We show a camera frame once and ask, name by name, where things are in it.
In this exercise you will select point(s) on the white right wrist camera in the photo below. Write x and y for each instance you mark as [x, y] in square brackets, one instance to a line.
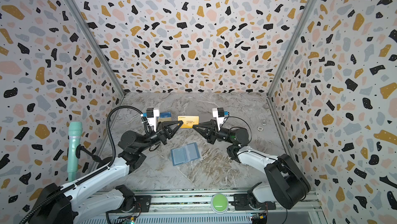
[219, 114]

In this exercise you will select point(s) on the gold card from holder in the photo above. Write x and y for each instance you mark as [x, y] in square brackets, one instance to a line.
[189, 121]

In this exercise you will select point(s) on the aluminium corner post left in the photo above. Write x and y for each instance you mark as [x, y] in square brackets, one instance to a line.
[93, 43]

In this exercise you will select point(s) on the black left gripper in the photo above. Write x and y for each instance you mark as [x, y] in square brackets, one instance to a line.
[161, 136]

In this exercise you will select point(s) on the gold numbered card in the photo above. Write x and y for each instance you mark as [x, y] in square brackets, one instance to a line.
[164, 119]

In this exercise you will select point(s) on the green round button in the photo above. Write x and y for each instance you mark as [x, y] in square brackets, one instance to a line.
[219, 203]

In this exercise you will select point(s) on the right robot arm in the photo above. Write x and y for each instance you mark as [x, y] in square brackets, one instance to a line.
[286, 183]

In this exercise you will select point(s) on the aluminium corner post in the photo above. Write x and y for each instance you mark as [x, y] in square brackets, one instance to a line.
[291, 45]
[93, 43]

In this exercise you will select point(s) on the aluminium corner post right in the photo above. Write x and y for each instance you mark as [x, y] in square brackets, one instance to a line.
[291, 45]

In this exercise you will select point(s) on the dark blue VIP card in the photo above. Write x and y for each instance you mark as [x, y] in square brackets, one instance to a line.
[165, 115]

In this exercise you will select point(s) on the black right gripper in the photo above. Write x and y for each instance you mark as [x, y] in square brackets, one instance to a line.
[210, 137]

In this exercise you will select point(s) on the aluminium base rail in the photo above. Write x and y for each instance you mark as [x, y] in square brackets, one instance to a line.
[194, 207]

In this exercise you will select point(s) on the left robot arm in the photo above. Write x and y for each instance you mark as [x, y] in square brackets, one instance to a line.
[73, 203]

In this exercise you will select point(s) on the mint green microphone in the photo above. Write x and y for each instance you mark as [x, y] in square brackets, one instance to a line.
[74, 133]

